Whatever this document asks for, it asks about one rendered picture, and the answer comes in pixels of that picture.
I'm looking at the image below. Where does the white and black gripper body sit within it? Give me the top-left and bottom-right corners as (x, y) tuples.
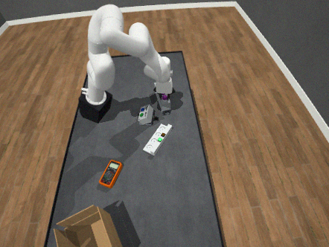
(156, 78), (173, 94)

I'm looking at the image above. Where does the orange digital multimeter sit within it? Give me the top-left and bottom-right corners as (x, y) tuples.
(99, 160), (123, 188)

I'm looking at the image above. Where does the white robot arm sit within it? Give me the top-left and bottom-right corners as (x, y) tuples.
(81, 4), (173, 105)

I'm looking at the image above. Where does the white button panel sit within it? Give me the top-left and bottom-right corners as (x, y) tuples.
(138, 104), (159, 126)

